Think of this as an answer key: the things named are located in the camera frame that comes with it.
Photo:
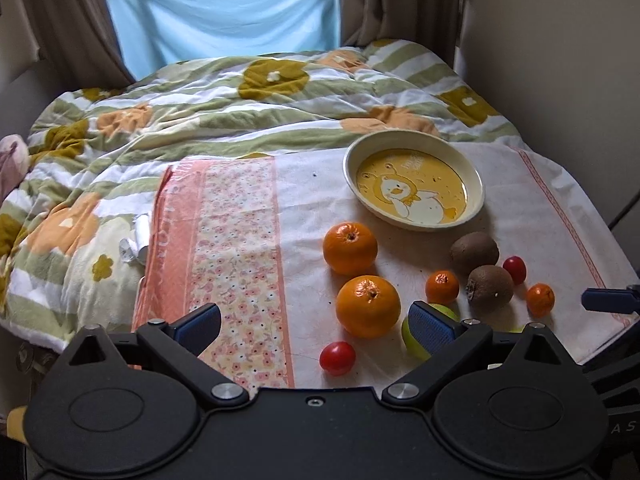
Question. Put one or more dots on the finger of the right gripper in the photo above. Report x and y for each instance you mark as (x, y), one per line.
(611, 300)

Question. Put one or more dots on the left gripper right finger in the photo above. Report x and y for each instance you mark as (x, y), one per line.
(455, 348)

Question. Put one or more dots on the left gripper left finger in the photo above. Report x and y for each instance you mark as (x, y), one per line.
(173, 349)

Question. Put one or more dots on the green apple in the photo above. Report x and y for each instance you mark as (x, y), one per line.
(415, 344)

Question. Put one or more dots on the small mandarin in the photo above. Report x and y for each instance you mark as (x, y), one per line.
(442, 287)
(540, 300)

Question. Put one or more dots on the brown kiwi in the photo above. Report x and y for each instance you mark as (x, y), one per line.
(489, 288)
(472, 251)

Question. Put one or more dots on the large orange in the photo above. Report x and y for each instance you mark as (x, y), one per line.
(368, 307)
(350, 248)

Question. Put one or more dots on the red cherry tomato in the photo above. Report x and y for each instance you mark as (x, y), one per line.
(516, 267)
(338, 358)

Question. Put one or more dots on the white pink floral cloth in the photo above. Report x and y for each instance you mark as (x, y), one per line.
(246, 234)

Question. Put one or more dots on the floral striped quilt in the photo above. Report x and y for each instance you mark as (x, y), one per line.
(95, 157)

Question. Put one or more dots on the yellow duck bowl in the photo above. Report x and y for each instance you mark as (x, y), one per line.
(413, 180)

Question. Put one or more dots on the grey headboard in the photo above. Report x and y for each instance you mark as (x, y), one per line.
(24, 99)

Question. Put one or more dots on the light blue window cloth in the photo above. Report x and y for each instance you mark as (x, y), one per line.
(155, 33)

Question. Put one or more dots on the brown curtain right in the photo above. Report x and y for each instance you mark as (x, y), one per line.
(432, 23)

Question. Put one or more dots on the brown curtain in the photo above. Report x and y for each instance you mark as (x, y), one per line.
(78, 38)
(432, 23)

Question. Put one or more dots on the brown curtain left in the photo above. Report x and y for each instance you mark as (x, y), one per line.
(78, 38)

